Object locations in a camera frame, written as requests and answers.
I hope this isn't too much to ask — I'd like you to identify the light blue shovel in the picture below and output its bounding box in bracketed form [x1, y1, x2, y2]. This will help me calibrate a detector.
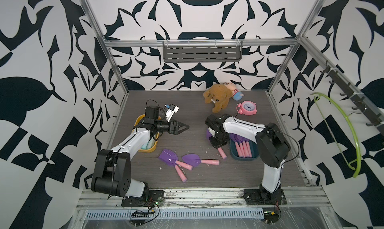
[141, 137, 156, 150]

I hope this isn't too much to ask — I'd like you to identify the purple shovel pink handle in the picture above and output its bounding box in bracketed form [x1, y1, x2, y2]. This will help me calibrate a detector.
[206, 129, 227, 159]
[245, 138, 252, 158]
[237, 135, 250, 158]
[159, 149, 193, 171]
[182, 154, 220, 167]
[230, 134, 244, 158]

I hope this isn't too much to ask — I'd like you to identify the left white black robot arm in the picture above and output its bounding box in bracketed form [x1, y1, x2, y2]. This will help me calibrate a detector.
[91, 104, 189, 201]

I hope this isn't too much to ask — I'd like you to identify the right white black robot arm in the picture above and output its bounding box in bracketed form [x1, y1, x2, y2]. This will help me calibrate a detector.
[205, 114, 291, 194]

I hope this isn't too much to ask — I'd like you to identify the yellow plastic storage box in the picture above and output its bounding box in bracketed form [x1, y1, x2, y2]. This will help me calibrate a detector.
[133, 114, 160, 153]

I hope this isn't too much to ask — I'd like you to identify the dark teal storage box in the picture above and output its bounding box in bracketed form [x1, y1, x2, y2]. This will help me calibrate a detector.
[230, 134, 260, 161]

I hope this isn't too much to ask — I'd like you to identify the brown plush dog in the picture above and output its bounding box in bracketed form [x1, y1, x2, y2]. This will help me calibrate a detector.
[203, 84, 233, 113]

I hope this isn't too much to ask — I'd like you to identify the small pig doll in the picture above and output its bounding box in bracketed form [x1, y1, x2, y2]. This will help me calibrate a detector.
[223, 82, 244, 101]

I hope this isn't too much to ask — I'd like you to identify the pink alarm clock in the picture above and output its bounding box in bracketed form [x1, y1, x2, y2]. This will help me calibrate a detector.
[236, 100, 257, 116]

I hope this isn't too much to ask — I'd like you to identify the green plastic hanger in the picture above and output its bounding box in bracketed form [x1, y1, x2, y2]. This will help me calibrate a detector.
[311, 92, 362, 179]

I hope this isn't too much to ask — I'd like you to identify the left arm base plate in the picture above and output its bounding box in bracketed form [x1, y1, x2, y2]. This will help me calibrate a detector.
[121, 190, 165, 208]

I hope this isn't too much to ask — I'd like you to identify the grey metal wall shelf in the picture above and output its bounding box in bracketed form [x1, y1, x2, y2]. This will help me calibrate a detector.
[163, 39, 243, 63]

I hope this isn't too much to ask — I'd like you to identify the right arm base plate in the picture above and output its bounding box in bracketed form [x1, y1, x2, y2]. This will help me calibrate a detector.
[243, 185, 287, 206]

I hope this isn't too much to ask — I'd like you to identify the white perforated cable duct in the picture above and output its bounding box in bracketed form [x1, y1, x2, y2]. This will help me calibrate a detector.
[86, 208, 265, 220]

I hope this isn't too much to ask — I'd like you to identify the black wall hook rail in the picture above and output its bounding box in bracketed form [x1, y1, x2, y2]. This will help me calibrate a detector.
[322, 60, 384, 135]

